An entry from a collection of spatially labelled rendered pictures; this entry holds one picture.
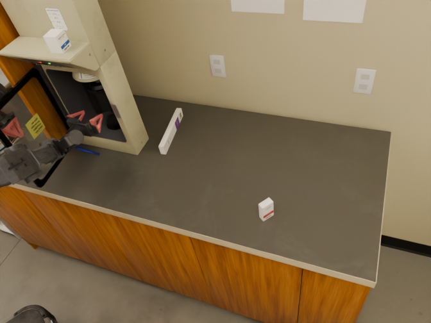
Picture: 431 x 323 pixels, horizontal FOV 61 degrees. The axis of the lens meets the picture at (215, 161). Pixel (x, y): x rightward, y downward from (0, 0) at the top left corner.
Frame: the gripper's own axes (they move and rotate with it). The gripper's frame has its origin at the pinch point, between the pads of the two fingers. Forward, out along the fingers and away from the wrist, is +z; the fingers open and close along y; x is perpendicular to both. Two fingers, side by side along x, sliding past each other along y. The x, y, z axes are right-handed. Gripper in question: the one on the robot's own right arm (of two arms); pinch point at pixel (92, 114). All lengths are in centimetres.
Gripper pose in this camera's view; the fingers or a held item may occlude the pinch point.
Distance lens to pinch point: 161.4
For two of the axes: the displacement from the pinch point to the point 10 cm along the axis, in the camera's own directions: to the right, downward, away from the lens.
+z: 3.9, -7.3, 5.7
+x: 1.6, 6.6, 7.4
